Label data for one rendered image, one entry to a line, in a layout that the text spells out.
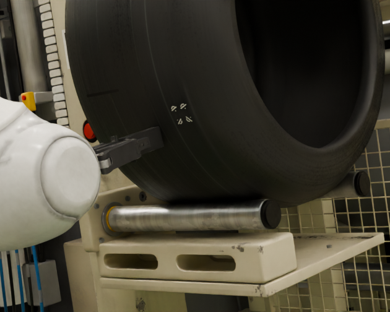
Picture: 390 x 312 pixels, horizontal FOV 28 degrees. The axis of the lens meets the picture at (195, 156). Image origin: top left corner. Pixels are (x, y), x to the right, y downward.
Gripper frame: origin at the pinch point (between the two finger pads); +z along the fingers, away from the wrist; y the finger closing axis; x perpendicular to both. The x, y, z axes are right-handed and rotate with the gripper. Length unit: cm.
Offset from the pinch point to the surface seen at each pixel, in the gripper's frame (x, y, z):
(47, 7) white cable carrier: -25, 42, 25
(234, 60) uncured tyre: -8.2, -12.1, 9.0
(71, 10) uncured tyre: -20.5, 11.7, 3.6
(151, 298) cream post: 32.9, 27.3, 19.8
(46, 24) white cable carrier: -22, 43, 25
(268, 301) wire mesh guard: 49, 29, 56
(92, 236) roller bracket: 16.4, 24.8, 7.7
